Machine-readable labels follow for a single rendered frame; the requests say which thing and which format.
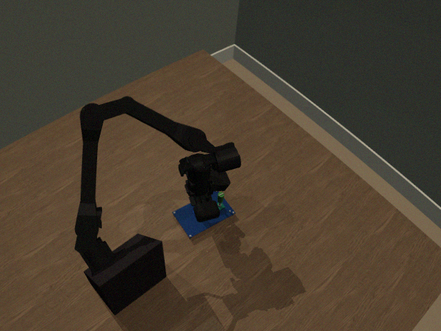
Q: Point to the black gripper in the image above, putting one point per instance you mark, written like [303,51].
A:
[204,208]

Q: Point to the blue circuit board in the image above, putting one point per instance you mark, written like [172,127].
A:
[187,219]

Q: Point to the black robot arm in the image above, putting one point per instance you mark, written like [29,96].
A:
[95,252]

